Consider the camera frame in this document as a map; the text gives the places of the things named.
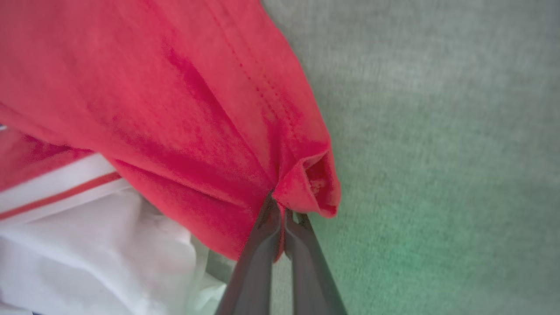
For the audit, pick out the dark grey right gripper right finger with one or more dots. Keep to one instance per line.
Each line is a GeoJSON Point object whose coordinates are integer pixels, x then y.
{"type": "Point", "coordinates": [313, 280]}

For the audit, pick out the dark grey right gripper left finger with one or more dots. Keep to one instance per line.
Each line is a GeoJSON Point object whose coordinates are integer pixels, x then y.
{"type": "Point", "coordinates": [253, 271]}

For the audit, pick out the red and white jersey garment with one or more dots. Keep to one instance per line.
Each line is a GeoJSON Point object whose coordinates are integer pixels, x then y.
{"type": "Point", "coordinates": [153, 131]}

